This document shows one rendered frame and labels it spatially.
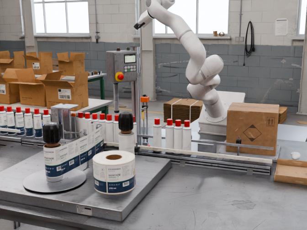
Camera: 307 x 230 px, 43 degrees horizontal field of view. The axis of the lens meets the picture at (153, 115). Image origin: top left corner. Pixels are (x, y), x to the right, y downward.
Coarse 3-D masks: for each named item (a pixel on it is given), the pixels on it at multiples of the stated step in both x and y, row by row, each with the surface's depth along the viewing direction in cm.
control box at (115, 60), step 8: (112, 56) 234; (120, 56) 236; (136, 56) 242; (112, 64) 236; (120, 64) 237; (128, 64) 240; (136, 64) 243; (112, 72) 237; (120, 72) 238; (128, 72) 241; (136, 72) 244; (112, 80) 239; (120, 80) 239; (128, 80) 242; (136, 80) 246
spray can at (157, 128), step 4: (156, 120) 232; (156, 124) 233; (156, 128) 232; (160, 128) 233; (156, 132) 233; (160, 132) 234; (156, 136) 234; (160, 136) 234; (156, 140) 234; (160, 140) 235; (156, 144) 235; (160, 144) 236
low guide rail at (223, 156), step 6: (108, 144) 245; (114, 144) 243; (156, 150) 234; (162, 150) 232; (168, 150) 231; (174, 150) 230; (180, 150) 228; (210, 156) 223; (216, 156) 221; (222, 156) 220; (228, 156) 219; (234, 156) 218; (240, 156) 217; (264, 162) 212; (270, 162) 211
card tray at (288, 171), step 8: (280, 160) 226; (288, 160) 224; (296, 160) 223; (280, 168) 220; (288, 168) 220; (296, 168) 220; (304, 168) 220; (280, 176) 202; (288, 176) 201; (296, 176) 209; (304, 176) 209; (304, 184) 199
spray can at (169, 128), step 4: (168, 120) 230; (172, 120) 231; (168, 124) 231; (172, 124) 232; (168, 128) 230; (172, 128) 231; (168, 132) 231; (172, 132) 231; (168, 136) 232; (172, 136) 232; (168, 140) 232; (172, 140) 232; (168, 144) 233; (172, 144) 233; (172, 148) 234; (168, 152) 234; (172, 152) 234
